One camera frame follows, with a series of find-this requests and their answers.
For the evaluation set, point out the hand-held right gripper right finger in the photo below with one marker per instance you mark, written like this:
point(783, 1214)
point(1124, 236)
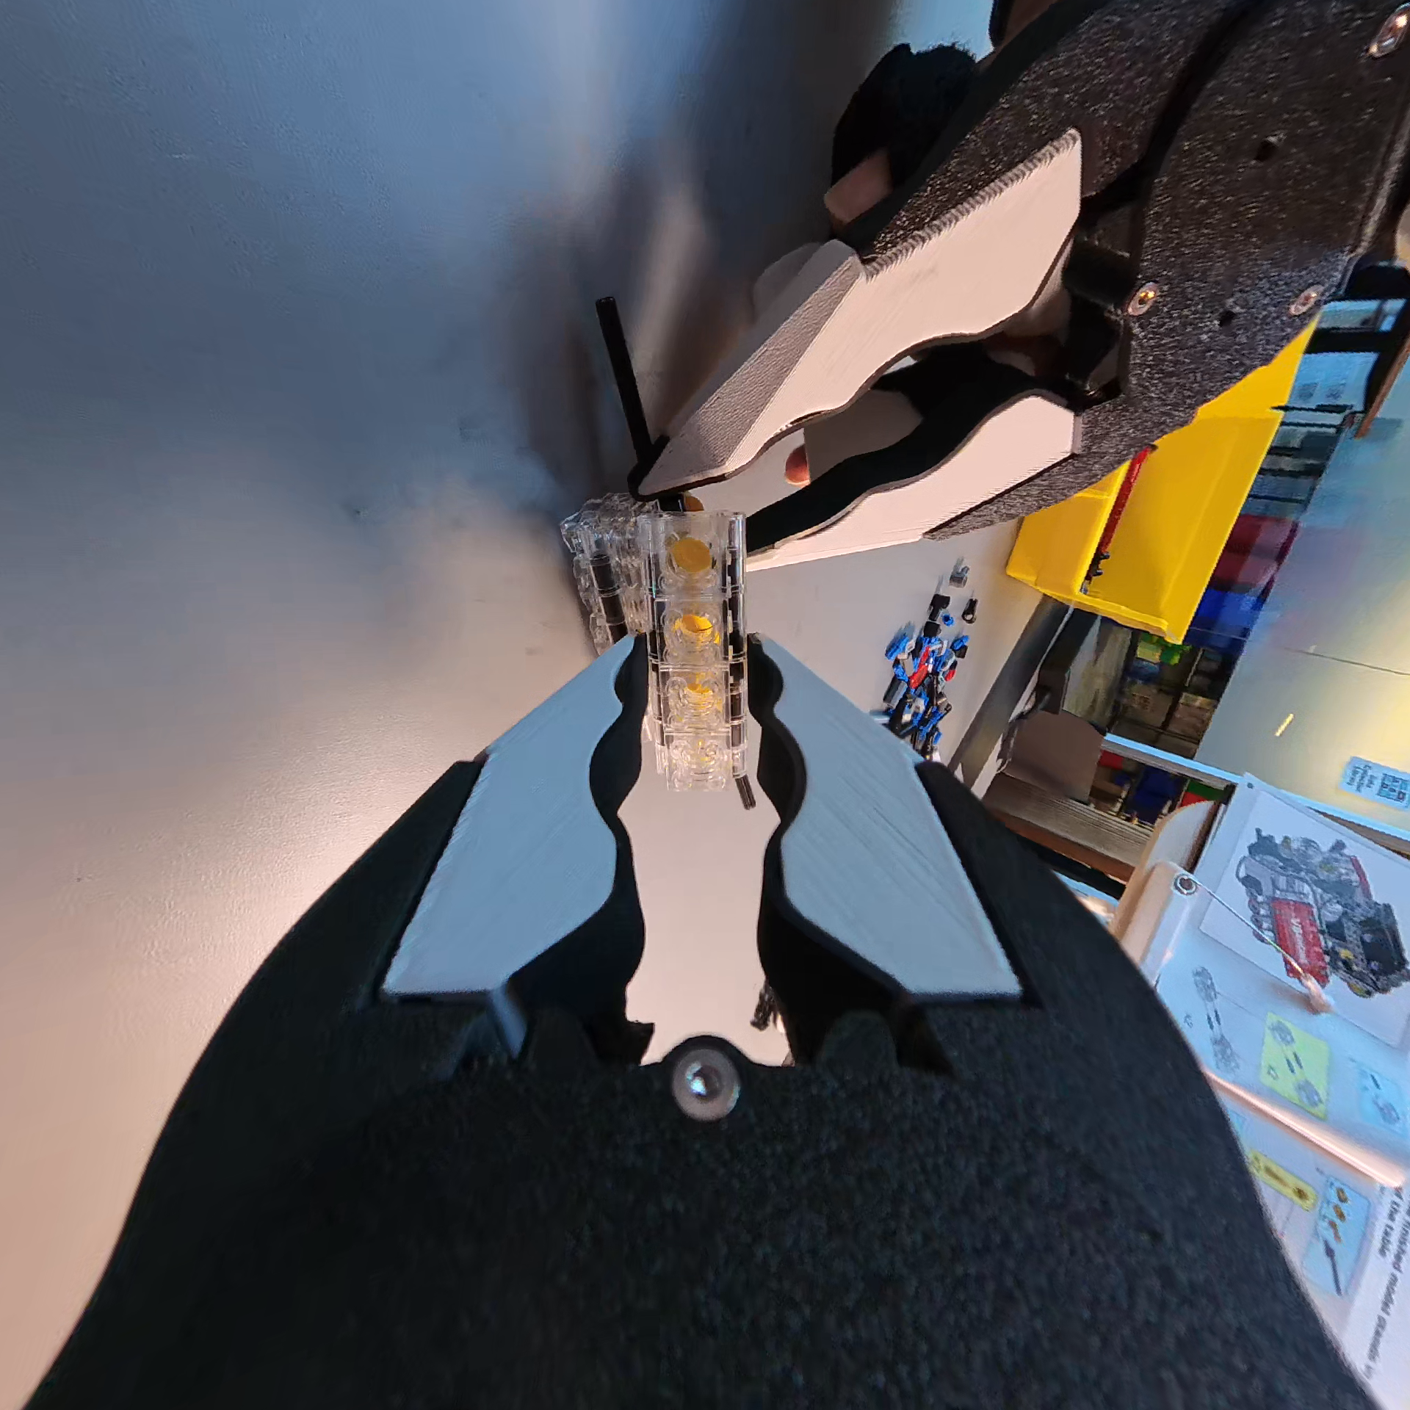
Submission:
point(894, 882)

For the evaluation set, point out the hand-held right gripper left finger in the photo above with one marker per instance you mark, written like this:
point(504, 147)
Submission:
point(506, 871)

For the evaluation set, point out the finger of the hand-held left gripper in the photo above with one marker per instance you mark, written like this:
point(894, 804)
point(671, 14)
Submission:
point(989, 463)
point(937, 286)

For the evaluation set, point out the clear toy cylinder block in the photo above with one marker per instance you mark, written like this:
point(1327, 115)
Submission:
point(661, 660)
point(599, 574)

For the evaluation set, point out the yellow piston crankshaft assembly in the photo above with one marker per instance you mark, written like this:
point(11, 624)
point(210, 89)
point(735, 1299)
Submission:
point(691, 629)

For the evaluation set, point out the person's left hand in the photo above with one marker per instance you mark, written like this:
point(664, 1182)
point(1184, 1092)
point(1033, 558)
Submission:
point(896, 108)

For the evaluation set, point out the heap of mixed toy parts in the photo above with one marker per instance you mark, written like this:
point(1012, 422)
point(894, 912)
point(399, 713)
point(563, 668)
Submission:
point(1119, 520)

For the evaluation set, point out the pile of small toy parts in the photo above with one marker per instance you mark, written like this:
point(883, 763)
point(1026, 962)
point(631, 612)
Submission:
point(919, 686)

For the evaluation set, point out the yellow plastic bin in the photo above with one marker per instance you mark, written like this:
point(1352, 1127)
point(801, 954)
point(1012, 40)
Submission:
point(1189, 497)

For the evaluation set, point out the open instruction booklet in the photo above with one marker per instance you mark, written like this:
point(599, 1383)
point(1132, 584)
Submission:
point(1299, 1058)

